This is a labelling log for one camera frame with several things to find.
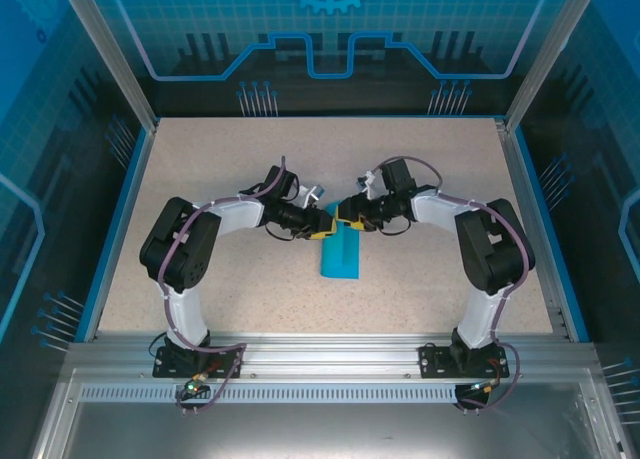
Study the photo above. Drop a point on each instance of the blue cloth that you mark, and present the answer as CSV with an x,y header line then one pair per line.
x,y
340,259

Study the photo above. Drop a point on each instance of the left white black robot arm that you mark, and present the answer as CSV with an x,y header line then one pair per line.
x,y
182,309

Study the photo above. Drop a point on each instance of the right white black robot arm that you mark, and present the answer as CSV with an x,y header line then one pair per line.
x,y
480,319

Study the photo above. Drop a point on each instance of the blue table edge strip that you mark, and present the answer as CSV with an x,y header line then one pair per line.
x,y
122,219
545,219

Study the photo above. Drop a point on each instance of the grey metal tray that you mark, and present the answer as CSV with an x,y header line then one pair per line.
x,y
320,429

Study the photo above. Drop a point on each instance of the wide aluminium base rail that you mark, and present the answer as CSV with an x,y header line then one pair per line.
x,y
330,354

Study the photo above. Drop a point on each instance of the aluminium side rail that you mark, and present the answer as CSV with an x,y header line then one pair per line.
x,y
512,154

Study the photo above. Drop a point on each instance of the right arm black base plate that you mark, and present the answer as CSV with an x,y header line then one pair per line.
x,y
431,361

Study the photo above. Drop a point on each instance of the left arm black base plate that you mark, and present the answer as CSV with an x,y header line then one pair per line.
x,y
162,369

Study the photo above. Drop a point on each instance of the aluminium frame post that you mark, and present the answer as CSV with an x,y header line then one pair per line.
x,y
547,54
110,54

